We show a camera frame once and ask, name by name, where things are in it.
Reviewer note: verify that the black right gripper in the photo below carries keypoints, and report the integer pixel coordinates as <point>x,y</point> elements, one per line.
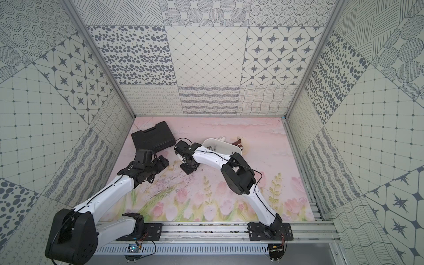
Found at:
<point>187,171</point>

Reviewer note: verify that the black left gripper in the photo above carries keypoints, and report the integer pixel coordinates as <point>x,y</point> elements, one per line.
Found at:
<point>158,162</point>

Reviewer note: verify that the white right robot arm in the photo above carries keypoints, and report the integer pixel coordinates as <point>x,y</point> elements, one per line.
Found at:
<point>239,176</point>

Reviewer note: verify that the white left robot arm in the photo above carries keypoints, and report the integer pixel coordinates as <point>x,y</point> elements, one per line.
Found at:
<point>76,233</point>

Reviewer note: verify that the white plastic storage box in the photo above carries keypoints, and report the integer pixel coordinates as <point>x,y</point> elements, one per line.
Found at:
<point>222,147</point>

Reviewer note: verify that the black plastic tool case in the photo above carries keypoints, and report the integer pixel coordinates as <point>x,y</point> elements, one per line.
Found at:
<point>155,139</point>

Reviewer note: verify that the maroon faucet valve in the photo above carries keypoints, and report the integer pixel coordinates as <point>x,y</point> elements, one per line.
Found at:
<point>238,143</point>

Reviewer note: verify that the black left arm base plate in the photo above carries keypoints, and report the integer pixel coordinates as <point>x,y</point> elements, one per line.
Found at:
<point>143,231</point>

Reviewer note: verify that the white slotted cable duct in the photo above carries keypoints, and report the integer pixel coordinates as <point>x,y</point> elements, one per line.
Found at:
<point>184,249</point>

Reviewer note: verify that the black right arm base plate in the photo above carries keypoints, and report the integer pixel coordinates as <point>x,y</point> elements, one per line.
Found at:
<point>275,232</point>

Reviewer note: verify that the aluminium mounting rail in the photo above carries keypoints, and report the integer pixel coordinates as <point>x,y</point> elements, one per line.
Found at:
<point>241,232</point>

